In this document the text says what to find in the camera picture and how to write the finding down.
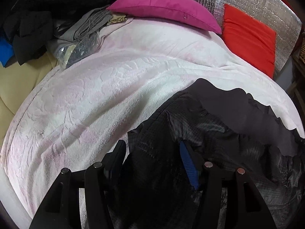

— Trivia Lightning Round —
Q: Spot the blue garment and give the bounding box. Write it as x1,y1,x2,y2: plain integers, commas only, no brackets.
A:
0,37,14,67

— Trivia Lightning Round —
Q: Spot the black quilted jacket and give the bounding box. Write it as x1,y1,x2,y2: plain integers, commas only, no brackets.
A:
108,79,304,228

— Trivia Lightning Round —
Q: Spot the grey folded garment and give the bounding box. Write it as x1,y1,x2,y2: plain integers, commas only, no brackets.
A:
47,7,113,56

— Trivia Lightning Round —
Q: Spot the clear plastic bag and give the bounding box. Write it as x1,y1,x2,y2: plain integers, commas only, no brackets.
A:
56,33,100,70

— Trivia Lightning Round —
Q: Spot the red cushion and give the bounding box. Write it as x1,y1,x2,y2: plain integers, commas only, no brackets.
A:
222,4,277,78

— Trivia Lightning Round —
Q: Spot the silver foil insulation panel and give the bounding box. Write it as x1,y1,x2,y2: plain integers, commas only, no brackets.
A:
195,0,301,78

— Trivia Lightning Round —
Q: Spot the magenta pillow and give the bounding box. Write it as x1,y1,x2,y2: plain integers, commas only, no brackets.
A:
108,0,222,34

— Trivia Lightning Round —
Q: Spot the pale pink bedspread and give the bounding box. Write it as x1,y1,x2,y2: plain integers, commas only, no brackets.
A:
1,19,304,228

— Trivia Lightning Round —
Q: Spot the black clothes pile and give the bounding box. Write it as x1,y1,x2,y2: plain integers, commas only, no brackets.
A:
1,0,104,65

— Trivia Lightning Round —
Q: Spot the wicker basket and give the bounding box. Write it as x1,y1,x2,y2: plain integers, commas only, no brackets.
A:
292,31,304,75

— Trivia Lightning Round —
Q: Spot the beige leather armchair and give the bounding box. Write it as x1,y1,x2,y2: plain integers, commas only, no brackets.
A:
1,52,57,143

